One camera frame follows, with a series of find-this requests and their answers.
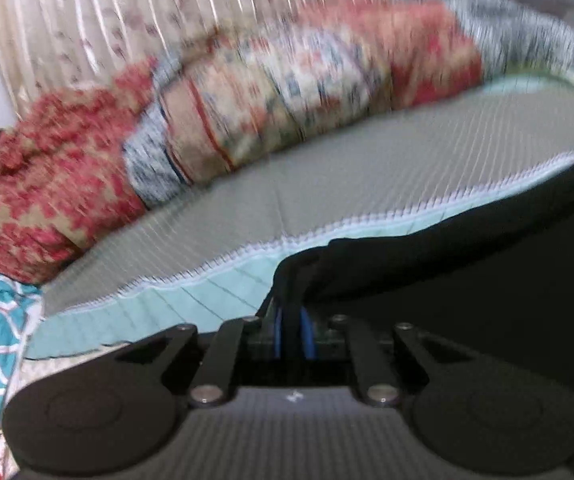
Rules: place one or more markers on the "beige leaf print curtain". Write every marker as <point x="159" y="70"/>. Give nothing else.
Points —
<point x="117" y="10"/>

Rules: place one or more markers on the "red floral patchwork quilt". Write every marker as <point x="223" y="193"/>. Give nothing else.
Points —
<point x="67" y="185"/>

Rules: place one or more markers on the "patterned bedspread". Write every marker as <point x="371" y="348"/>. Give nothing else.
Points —
<point x="367" y="170"/>

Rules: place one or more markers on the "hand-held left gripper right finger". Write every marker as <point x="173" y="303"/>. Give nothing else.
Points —
<point x="308" y="335"/>

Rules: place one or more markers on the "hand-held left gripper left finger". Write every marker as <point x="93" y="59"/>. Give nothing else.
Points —
<point x="278" y="332"/>

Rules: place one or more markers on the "black pants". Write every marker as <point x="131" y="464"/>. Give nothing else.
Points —
<point x="467" y="285"/>

